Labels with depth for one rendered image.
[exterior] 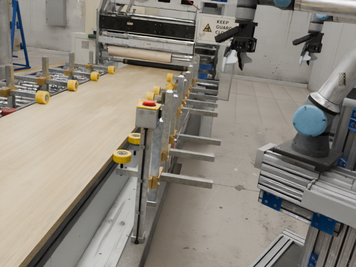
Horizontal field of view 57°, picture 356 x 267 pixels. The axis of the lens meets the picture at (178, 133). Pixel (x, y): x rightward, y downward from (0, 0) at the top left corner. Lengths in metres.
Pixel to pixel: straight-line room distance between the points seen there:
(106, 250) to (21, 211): 0.41
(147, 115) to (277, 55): 9.61
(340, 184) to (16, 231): 1.12
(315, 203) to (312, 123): 0.30
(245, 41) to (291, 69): 9.35
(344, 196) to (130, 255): 0.79
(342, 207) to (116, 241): 0.86
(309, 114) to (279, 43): 9.34
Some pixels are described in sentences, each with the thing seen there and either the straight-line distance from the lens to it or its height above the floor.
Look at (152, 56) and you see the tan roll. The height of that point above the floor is 1.04.
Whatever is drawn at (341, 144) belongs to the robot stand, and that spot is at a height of 1.05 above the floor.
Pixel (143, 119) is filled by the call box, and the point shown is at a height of 1.18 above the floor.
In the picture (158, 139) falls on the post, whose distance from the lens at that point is 1.36.
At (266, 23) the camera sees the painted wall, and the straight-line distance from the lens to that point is 10.48.
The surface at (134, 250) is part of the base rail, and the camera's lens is 1.25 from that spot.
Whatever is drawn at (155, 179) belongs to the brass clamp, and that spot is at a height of 0.84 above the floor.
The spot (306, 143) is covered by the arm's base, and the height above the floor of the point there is 1.09.
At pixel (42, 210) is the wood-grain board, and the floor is 0.90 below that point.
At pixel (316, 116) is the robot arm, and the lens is 1.22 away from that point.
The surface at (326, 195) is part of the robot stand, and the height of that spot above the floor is 0.95.
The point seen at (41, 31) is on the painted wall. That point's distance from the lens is 12.25.
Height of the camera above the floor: 1.48
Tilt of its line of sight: 19 degrees down
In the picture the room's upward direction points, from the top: 7 degrees clockwise
